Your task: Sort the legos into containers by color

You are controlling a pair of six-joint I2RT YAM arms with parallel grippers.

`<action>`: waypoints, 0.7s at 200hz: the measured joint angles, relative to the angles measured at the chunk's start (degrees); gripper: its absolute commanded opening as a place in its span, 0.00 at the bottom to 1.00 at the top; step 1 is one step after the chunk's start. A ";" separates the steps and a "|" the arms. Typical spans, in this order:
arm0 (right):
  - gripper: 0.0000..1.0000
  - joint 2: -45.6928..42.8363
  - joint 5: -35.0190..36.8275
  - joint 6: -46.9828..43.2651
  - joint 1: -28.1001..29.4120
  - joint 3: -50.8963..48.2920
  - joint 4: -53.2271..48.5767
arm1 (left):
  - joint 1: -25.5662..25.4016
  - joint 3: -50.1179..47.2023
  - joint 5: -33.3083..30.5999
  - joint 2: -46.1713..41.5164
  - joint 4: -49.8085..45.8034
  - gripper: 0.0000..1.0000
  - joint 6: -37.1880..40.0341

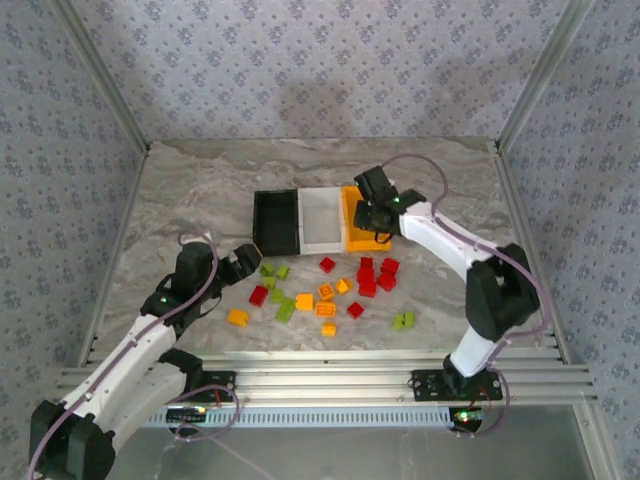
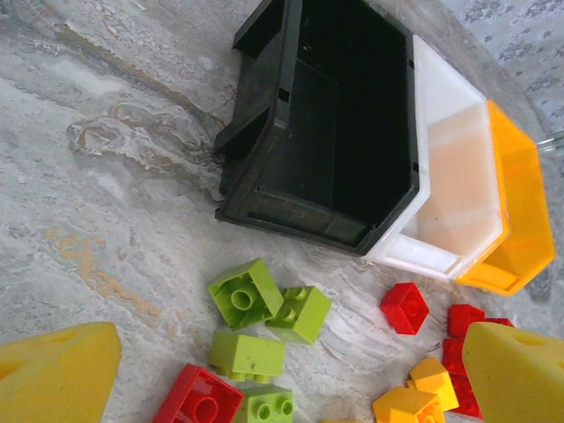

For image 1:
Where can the red lego brick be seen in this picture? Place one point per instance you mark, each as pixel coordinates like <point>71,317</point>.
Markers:
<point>355,310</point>
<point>386,281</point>
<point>367,288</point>
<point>366,262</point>
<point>327,264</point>
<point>258,295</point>
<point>390,266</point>
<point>364,274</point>

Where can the long green lego brick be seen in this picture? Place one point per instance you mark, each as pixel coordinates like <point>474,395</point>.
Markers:
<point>286,310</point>

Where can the orange lego brick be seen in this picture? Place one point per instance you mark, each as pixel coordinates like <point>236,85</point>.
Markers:
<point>325,310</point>
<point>326,291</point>

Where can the wide green lego brick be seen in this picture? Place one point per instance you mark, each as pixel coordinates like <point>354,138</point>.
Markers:
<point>404,321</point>

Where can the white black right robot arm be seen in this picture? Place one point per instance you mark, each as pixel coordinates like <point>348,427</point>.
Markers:
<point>440,235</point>

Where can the yellow plastic bin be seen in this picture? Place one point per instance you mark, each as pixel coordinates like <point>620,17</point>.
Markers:
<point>367,245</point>

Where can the white plastic bin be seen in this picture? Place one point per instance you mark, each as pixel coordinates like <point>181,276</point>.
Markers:
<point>322,220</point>

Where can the black plastic bin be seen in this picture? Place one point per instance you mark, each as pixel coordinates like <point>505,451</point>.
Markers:
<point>275,220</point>

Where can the left electronics board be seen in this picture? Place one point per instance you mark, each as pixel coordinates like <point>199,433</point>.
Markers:
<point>187,414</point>

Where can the electronics board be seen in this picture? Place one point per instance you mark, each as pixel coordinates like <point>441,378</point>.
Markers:
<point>187,414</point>
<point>467,417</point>

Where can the wide aluminium front beam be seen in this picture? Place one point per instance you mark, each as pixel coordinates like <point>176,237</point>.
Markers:
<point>325,387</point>

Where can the right electronics board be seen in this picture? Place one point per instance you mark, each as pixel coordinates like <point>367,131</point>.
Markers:
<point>467,417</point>

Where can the grey metal panel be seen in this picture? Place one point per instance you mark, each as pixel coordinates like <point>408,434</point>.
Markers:
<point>375,455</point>

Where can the aluminium side rail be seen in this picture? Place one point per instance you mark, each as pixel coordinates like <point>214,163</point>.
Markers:
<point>520,215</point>
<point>116,250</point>

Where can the narrow aluminium front rail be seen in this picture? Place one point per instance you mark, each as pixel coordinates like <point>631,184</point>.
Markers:
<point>325,356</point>

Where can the aluminium frame post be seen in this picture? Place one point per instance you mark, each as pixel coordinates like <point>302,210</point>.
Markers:
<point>103,75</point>
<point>541,75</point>

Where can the aluminium lower frame rail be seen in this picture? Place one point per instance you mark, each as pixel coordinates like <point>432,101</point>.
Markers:
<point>600,450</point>

